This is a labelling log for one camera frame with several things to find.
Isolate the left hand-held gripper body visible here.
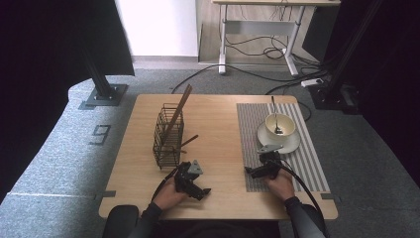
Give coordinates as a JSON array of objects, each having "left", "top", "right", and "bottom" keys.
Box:
[{"left": 173, "top": 159, "right": 204, "bottom": 196}]

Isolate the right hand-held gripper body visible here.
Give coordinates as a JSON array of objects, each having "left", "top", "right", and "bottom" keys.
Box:
[{"left": 257, "top": 143, "right": 284, "bottom": 179}]

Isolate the black wire basket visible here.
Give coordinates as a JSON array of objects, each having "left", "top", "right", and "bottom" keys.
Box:
[{"left": 152, "top": 102, "right": 185, "bottom": 171}]

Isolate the white saucer plate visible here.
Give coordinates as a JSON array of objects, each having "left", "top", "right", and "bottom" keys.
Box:
[{"left": 257, "top": 122, "right": 302, "bottom": 155}]

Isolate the person's left hand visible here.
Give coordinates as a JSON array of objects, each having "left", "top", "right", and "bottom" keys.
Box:
[{"left": 152, "top": 178, "right": 189, "bottom": 210}]

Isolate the person's right hand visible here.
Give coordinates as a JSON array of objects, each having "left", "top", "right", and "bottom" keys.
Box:
[{"left": 265, "top": 169, "right": 296, "bottom": 203}]

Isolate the dark metal spoon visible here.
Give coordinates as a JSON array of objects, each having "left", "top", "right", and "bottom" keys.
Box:
[{"left": 270, "top": 95, "right": 284, "bottom": 136}]

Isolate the grey striped placemat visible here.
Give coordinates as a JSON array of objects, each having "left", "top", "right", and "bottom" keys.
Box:
[{"left": 236, "top": 102, "right": 332, "bottom": 193}]

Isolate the person's dark clothing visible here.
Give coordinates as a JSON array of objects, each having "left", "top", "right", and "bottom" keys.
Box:
[{"left": 155, "top": 219, "right": 281, "bottom": 238}]

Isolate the white bowl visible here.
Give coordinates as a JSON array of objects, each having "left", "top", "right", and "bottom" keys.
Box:
[{"left": 264, "top": 113, "right": 297, "bottom": 142}]

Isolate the small black block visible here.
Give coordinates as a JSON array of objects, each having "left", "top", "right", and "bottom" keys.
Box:
[{"left": 94, "top": 189, "right": 118, "bottom": 200}]

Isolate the black metal stand with base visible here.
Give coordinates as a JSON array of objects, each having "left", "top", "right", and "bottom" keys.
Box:
[
  {"left": 308, "top": 0, "right": 386, "bottom": 116},
  {"left": 78, "top": 46, "right": 130, "bottom": 111}
]

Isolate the white power strip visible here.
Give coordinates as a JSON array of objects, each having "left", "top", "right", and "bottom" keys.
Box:
[{"left": 299, "top": 77, "right": 326, "bottom": 89}]

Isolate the grey tape floor marking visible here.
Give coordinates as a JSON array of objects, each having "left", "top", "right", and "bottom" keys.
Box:
[{"left": 87, "top": 124, "right": 112, "bottom": 147}]

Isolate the white-legged desk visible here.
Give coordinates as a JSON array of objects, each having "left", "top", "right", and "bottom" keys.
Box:
[{"left": 211, "top": 0, "right": 342, "bottom": 77}]

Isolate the black curtain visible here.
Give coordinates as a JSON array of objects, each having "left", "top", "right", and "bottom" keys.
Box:
[
  {"left": 301, "top": 0, "right": 420, "bottom": 188},
  {"left": 0, "top": 0, "right": 136, "bottom": 202}
]

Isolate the left hand-held gripper cable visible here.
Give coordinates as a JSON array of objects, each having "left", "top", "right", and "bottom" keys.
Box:
[{"left": 151, "top": 167, "right": 182, "bottom": 203}]

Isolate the hand-held gripper cable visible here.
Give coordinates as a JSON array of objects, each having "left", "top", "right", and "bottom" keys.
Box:
[
  {"left": 151, "top": 167, "right": 182, "bottom": 203},
  {"left": 272, "top": 159, "right": 332, "bottom": 238}
]

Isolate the right hand-held gripper cable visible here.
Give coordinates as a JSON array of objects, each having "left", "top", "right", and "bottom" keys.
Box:
[{"left": 272, "top": 159, "right": 332, "bottom": 238}]

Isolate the tangle of black cables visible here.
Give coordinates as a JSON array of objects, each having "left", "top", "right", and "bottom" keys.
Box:
[{"left": 224, "top": 33, "right": 322, "bottom": 67}]

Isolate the long black floor cable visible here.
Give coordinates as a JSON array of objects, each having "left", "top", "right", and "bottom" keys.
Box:
[{"left": 169, "top": 62, "right": 319, "bottom": 95}]

